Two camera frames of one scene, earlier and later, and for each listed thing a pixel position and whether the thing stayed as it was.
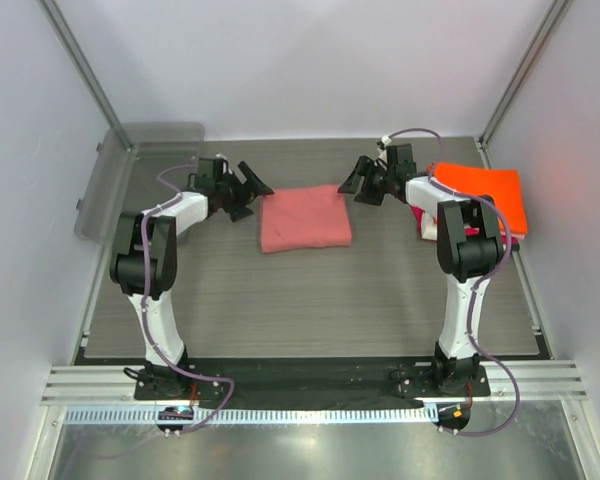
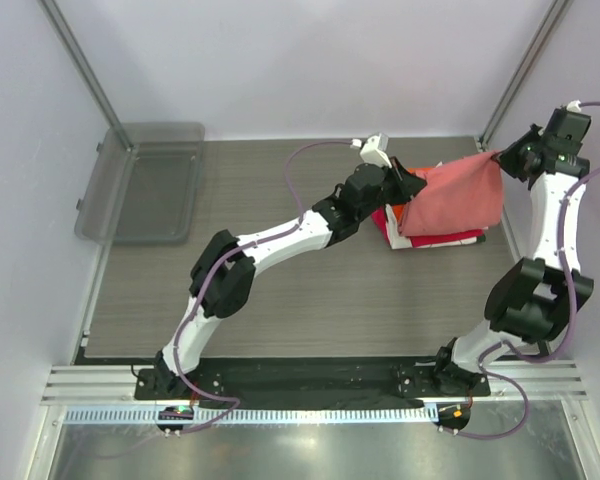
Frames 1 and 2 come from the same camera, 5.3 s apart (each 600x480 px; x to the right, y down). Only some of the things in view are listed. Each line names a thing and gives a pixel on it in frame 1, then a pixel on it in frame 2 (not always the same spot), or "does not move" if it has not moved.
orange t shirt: x=503 y=186 → x=398 y=210
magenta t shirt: x=419 y=213 → x=380 y=220
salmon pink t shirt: x=302 y=218 → x=461 y=194
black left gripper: x=249 y=192 → x=405 y=183
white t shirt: x=429 y=227 → x=396 y=240
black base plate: x=317 y=380 does not move
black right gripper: x=364 y=167 → x=508 y=158
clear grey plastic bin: x=131 y=167 does not move
